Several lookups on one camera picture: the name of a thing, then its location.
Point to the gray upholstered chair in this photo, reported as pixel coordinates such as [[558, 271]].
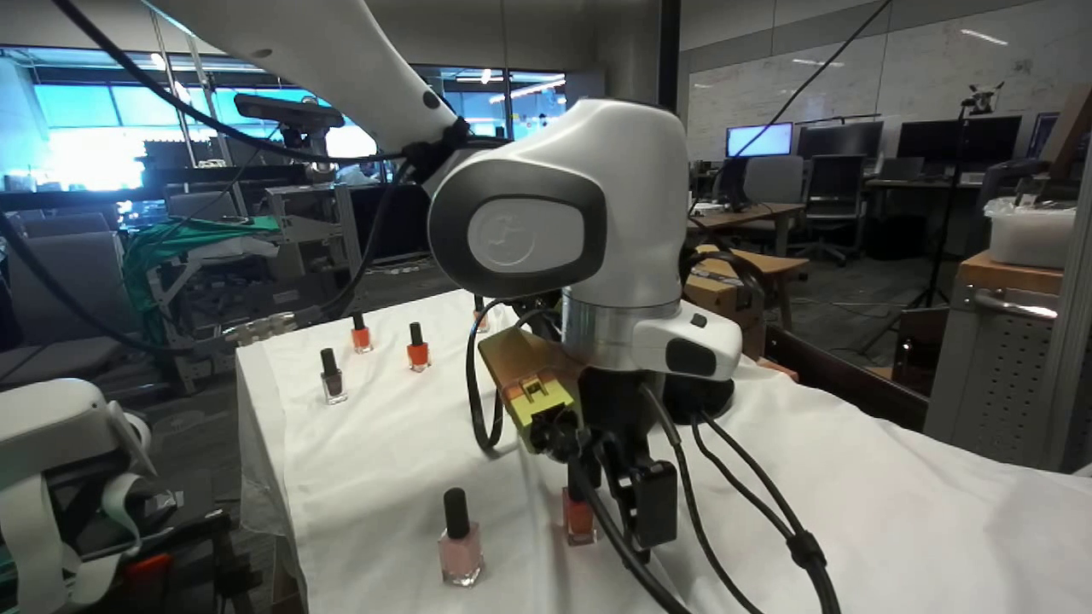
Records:
[[57, 283]]

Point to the cardboard box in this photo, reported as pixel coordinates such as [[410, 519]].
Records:
[[736, 297]]

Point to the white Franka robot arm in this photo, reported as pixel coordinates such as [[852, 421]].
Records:
[[635, 205]]

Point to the aluminium frame post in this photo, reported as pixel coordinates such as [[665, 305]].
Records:
[[1077, 343]]

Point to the black low bench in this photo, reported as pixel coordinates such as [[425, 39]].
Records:
[[856, 380]]

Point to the dark purple nail polish bottle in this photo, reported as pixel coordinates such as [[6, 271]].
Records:
[[331, 373]]

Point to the pale pink nail polish bottle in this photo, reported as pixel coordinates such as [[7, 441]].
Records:
[[462, 543]]

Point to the white plastic container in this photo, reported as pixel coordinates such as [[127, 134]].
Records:
[[1027, 229]]

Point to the white tablecloth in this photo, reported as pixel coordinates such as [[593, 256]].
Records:
[[908, 514]]

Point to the wooden desk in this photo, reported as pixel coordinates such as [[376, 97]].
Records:
[[746, 212]]

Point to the gray perforated metal cabinet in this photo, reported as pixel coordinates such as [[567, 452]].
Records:
[[993, 377]]

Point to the orange nail polish bottle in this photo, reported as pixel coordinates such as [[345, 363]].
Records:
[[577, 522]]

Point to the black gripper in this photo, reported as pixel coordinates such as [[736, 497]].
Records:
[[620, 411]]

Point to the dark wide monitor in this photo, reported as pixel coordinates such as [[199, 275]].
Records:
[[956, 142]]

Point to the black camera tripod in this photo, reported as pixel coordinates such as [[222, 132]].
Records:
[[951, 205]]

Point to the black office chair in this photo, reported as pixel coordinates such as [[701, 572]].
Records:
[[839, 194]]

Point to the red-orange nail polish bottle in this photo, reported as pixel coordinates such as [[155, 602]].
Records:
[[417, 346], [363, 333]]

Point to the teal green fabric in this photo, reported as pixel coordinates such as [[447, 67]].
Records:
[[194, 241]]

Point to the blue lit monitor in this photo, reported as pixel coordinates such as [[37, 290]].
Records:
[[760, 142]]

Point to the black vertical pole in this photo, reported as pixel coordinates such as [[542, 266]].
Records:
[[670, 47]]

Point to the wooden board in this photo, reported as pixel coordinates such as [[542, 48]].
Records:
[[1008, 279]]

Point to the wooden bench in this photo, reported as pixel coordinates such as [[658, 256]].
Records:
[[781, 265]]

